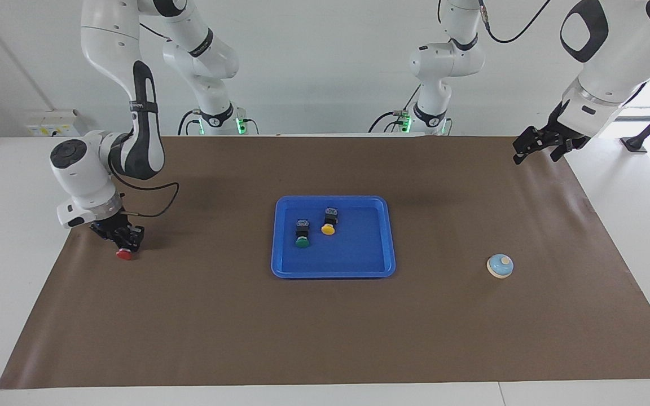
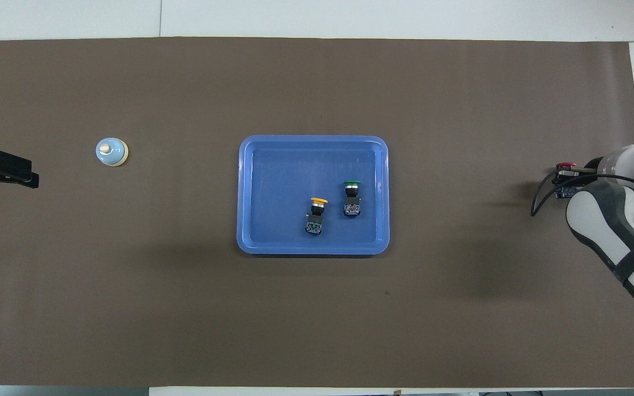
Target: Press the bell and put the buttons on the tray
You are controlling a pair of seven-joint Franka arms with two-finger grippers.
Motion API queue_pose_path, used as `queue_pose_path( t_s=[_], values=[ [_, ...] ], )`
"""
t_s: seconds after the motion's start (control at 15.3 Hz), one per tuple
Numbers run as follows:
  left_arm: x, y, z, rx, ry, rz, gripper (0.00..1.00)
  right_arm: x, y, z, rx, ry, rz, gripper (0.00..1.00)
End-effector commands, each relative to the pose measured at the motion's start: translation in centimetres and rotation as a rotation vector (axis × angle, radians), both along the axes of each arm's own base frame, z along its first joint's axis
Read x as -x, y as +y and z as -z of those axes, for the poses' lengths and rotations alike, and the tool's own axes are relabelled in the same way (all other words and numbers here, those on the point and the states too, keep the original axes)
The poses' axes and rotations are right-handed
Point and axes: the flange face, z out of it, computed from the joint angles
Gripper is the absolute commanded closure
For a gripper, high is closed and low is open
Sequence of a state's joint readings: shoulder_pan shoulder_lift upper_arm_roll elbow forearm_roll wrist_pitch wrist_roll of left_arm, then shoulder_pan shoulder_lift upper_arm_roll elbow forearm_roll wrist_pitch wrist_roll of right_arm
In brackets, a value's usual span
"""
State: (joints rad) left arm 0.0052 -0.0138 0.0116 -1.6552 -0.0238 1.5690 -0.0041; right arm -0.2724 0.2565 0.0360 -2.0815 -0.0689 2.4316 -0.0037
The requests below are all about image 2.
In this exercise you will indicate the brown table mat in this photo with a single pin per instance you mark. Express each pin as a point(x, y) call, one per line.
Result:
point(130, 308)

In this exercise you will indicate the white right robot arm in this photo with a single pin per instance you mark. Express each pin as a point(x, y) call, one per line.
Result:
point(625, 220)

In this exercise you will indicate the yellow push button switch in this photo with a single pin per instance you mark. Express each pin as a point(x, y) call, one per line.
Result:
point(316, 217)

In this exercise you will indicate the green push button switch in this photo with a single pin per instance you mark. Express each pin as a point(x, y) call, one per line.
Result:
point(352, 201)

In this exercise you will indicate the blue plastic tray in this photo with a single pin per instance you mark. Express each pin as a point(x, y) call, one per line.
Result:
point(284, 181)

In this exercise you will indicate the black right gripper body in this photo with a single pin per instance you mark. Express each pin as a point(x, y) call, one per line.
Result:
point(589, 168)

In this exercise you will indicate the red push button switch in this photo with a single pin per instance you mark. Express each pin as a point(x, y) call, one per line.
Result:
point(566, 165)

